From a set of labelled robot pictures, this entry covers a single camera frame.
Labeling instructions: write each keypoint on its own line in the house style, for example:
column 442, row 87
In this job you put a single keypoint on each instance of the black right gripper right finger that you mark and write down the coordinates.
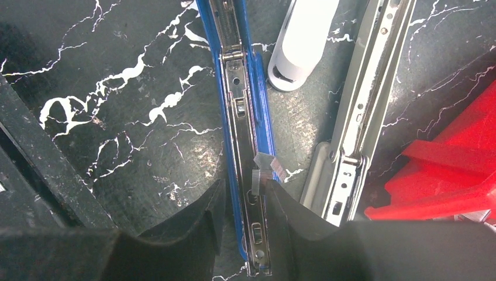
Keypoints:
column 303, row 246

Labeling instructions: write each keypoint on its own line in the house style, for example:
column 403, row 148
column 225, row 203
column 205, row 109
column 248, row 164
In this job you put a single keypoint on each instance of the red plastic bin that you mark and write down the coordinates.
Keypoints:
column 454, row 174

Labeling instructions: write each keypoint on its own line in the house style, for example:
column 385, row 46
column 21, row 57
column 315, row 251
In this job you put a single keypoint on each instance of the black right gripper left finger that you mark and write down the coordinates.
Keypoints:
column 183, row 247

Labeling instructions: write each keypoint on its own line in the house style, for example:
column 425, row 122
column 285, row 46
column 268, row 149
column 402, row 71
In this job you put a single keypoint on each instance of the blue stapler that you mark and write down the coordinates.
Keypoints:
column 246, row 122

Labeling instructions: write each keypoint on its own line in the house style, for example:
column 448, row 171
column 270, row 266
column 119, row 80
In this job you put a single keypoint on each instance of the black silver stapler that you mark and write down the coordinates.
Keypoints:
column 339, row 167

